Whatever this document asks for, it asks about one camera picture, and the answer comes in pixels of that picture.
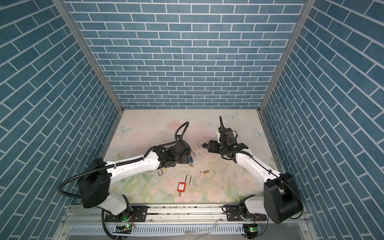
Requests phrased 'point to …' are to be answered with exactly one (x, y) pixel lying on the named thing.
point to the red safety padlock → (181, 185)
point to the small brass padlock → (205, 172)
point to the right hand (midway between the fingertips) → (210, 144)
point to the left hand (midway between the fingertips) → (186, 156)
